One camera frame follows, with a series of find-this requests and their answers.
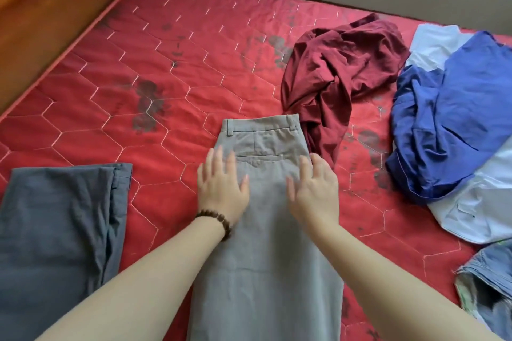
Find person's right hand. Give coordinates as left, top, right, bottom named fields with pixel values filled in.
left=286, top=152, right=341, bottom=234

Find blue denim jeans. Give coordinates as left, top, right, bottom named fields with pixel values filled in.
left=454, top=238, right=512, bottom=341

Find dark grey trousers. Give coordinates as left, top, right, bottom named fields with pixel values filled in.
left=0, top=162, right=133, bottom=341

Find dark bead bracelet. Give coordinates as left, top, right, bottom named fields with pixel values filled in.
left=195, top=209, right=233, bottom=243

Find light blue shirt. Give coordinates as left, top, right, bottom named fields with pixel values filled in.
left=405, top=23, right=512, bottom=245

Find red quilted mattress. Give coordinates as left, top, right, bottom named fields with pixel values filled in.
left=0, top=0, right=512, bottom=341

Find light grey trousers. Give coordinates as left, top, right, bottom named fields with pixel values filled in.
left=187, top=113, right=345, bottom=341

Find person's left hand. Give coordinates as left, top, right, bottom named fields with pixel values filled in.
left=196, top=145, right=251, bottom=228

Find person's right forearm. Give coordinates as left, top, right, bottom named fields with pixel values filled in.
left=316, top=224, right=506, bottom=341

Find dark blue shirt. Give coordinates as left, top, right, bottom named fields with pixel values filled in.
left=385, top=30, right=512, bottom=206

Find maroon shirt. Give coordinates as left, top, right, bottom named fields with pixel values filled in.
left=280, top=12, right=411, bottom=171

